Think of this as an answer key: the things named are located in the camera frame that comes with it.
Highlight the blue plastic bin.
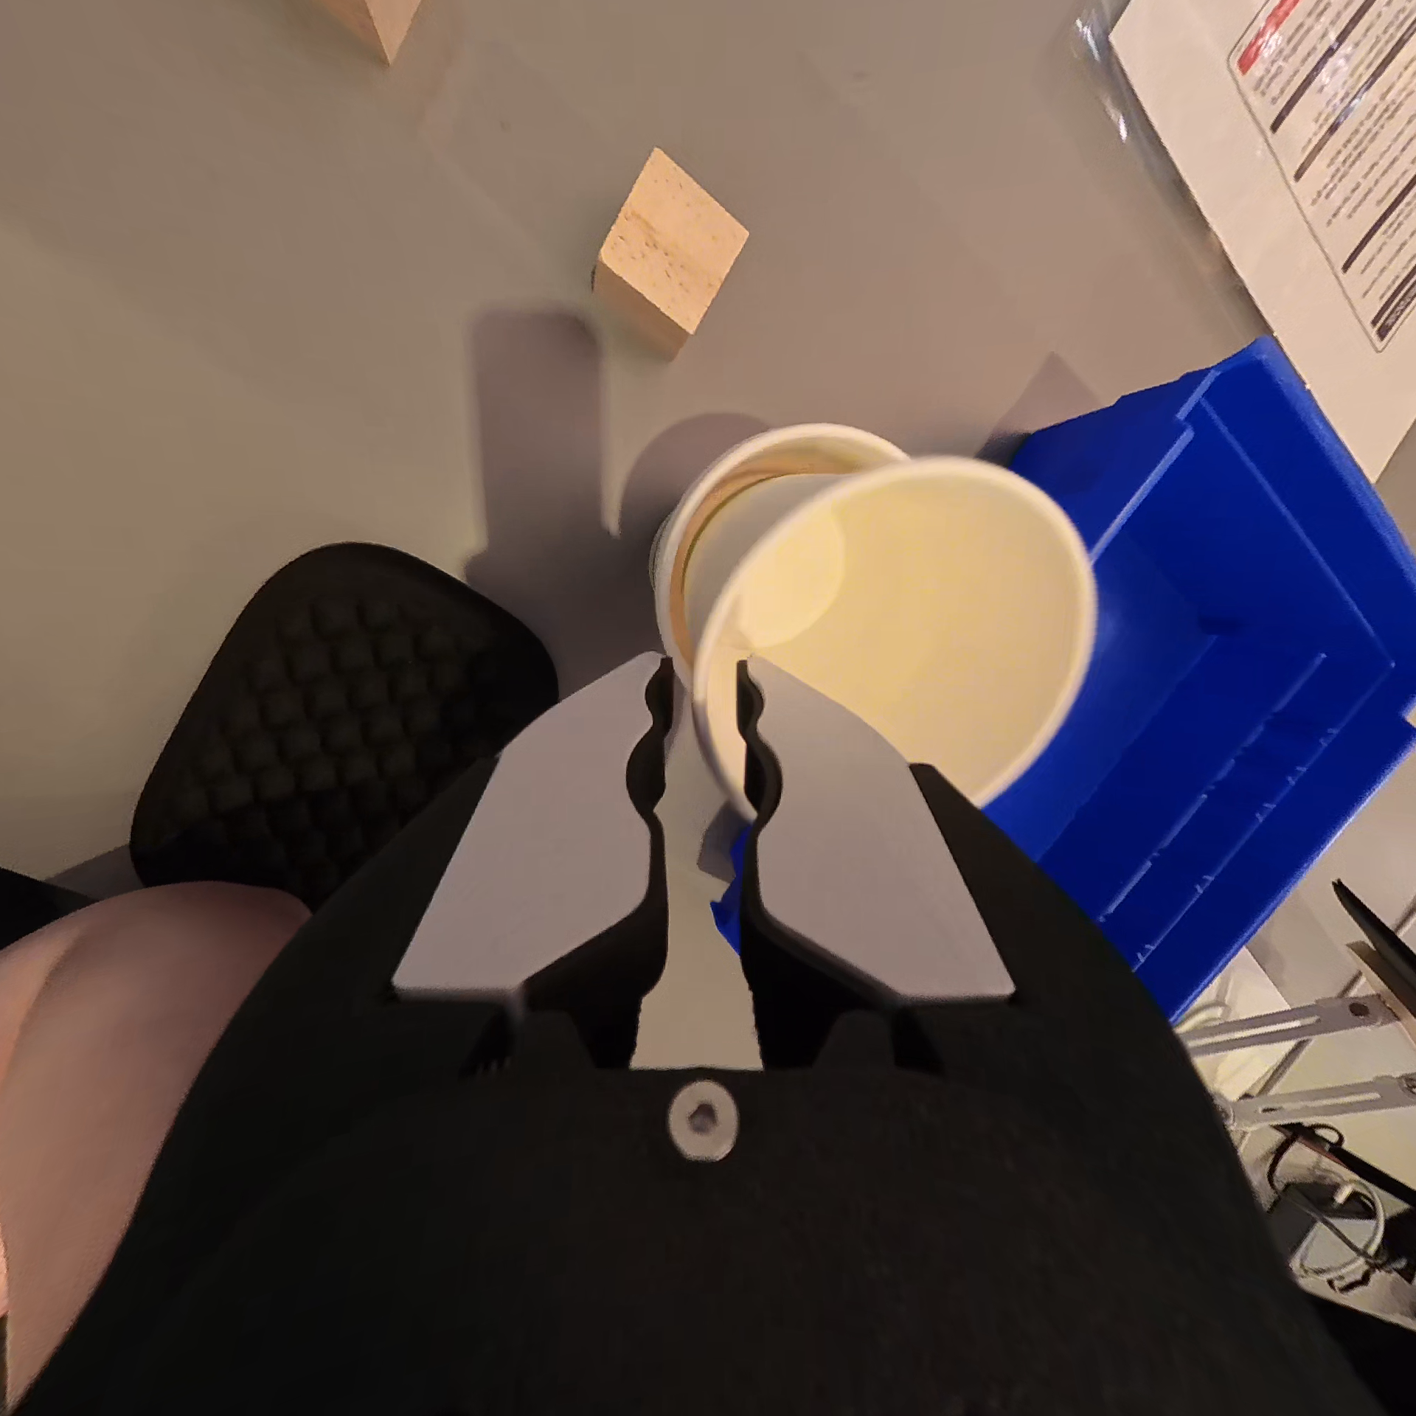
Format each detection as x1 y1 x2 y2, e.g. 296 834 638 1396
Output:
714 337 1416 1025

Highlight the white paper cup green band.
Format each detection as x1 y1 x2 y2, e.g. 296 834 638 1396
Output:
680 455 1100 817

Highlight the black textured cushion pad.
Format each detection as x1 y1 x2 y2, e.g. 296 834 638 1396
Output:
131 543 560 913

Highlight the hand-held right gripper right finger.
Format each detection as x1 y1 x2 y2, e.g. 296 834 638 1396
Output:
736 656 1016 1072

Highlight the laminated paper sheet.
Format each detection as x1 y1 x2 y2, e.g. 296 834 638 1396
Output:
1068 0 1416 482

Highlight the white paper cup stack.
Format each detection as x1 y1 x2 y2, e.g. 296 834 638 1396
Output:
651 423 914 676

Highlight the coiled white cable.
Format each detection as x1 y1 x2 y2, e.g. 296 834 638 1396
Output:
1262 1122 1398 1298

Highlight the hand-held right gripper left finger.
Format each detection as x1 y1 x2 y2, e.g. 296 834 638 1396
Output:
394 652 677 1072

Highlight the wooden cube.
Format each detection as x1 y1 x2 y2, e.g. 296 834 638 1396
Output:
316 0 426 66
594 146 751 361

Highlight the person's leg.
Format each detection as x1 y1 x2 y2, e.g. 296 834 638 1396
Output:
0 885 314 1406

